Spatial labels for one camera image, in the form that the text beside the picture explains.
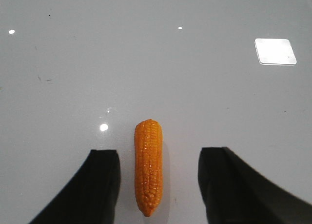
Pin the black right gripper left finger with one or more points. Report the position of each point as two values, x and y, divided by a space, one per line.
90 196

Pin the orange toy corn cob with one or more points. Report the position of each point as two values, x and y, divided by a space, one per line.
148 166

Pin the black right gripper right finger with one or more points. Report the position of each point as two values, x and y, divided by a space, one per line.
235 193

